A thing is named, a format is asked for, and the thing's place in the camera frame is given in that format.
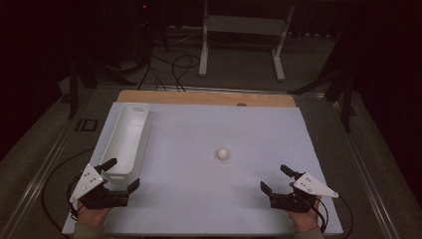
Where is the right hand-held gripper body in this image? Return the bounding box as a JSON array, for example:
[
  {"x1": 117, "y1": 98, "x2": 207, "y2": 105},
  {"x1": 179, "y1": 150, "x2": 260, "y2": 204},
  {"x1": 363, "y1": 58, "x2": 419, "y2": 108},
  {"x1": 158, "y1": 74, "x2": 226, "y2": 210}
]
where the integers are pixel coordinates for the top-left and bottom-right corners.
[{"x1": 269, "y1": 171, "x2": 339, "y2": 214}]

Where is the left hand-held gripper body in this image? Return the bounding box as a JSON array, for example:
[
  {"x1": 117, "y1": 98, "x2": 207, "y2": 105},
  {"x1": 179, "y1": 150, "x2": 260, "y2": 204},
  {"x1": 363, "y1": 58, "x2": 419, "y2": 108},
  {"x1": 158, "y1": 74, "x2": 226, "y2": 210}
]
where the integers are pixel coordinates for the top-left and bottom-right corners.
[{"x1": 69, "y1": 162, "x2": 131, "y2": 210}]

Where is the white plastic bin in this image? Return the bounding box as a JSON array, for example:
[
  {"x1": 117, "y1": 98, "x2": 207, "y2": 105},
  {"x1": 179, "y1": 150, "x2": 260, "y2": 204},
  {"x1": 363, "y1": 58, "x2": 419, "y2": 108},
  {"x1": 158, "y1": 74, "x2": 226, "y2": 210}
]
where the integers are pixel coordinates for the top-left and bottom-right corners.
[{"x1": 99, "y1": 102, "x2": 153, "y2": 186}]

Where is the white ball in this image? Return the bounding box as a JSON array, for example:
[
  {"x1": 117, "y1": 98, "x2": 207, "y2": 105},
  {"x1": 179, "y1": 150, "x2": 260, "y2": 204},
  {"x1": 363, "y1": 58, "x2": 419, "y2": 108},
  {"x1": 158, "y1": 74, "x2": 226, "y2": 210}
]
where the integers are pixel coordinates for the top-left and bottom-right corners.
[{"x1": 215, "y1": 147, "x2": 231, "y2": 161}]

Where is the person's right hand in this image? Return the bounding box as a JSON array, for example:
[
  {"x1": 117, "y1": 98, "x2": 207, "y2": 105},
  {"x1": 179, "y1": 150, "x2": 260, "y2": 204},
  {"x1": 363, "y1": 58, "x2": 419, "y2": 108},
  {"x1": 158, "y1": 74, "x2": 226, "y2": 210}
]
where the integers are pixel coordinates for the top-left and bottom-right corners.
[{"x1": 288, "y1": 180, "x2": 323, "y2": 234}]

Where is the person's left hand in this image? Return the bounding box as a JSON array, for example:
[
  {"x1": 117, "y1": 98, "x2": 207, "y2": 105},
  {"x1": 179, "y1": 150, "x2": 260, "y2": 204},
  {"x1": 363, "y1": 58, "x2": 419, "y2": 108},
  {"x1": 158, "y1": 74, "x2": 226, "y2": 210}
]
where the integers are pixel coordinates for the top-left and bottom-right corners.
[{"x1": 72, "y1": 178, "x2": 112, "y2": 229}]

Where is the white table mat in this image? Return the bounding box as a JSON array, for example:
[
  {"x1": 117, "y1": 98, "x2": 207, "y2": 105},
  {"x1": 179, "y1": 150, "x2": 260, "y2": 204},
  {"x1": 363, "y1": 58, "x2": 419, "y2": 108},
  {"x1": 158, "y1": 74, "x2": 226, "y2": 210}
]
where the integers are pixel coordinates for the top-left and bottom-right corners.
[{"x1": 62, "y1": 102, "x2": 344, "y2": 236}]

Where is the black tripod stand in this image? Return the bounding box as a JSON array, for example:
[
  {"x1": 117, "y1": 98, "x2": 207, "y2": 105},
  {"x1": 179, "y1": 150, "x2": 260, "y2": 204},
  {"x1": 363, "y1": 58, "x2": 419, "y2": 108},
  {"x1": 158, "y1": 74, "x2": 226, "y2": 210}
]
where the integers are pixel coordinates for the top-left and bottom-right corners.
[
  {"x1": 67, "y1": 49, "x2": 137, "y2": 120},
  {"x1": 288, "y1": 59, "x2": 358, "y2": 133}
]

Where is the white metal stand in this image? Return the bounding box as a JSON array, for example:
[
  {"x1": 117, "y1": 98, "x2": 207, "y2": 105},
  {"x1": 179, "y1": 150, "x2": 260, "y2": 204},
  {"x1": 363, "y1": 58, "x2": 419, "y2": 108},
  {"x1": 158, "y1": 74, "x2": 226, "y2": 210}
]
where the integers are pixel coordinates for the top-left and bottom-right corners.
[{"x1": 197, "y1": 0, "x2": 297, "y2": 83}]

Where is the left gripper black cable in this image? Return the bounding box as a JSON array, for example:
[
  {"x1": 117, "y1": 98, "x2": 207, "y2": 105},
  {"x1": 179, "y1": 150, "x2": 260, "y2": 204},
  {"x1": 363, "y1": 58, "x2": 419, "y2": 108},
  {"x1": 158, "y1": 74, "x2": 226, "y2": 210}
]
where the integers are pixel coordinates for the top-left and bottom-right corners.
[{"x1": 41, "y1": 148, "x2": 96, "y2": 237}]

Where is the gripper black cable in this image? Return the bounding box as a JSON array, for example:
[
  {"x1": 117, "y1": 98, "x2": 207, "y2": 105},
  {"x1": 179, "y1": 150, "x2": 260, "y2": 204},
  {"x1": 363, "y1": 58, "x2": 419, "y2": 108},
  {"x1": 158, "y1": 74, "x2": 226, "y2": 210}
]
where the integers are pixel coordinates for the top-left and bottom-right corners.
[
  {"x1": 41, "y1": 148, "x2": 96, "y2": 237},
  {"x1": 311, "y1": 194, "x2": 354, "y2": 239}
]

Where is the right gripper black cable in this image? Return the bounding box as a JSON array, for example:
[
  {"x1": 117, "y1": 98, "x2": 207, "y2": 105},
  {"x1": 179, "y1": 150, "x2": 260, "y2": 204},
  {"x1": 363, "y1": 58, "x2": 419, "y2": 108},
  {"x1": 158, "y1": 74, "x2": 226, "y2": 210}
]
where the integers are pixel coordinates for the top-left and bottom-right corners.
[{"x1": 311, "y1": 194, "x2": 354, "y2": 239}]

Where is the small black floor frame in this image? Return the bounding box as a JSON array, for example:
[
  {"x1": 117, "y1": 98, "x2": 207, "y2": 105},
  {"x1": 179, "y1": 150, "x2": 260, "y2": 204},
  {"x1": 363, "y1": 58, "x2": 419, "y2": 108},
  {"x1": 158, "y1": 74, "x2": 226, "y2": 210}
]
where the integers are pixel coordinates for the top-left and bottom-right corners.
[{"x1": 75, "y1": 118, "x2": 100, "y2": 133}]

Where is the looped black floor cable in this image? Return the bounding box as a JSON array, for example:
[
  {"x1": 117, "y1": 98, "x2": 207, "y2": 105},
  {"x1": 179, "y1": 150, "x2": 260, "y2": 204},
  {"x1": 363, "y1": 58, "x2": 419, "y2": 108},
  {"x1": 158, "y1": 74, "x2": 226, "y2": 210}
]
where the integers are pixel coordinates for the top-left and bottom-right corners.
[{"x1": 136, "y1": 52, "x2": 202, "y2": 93}]

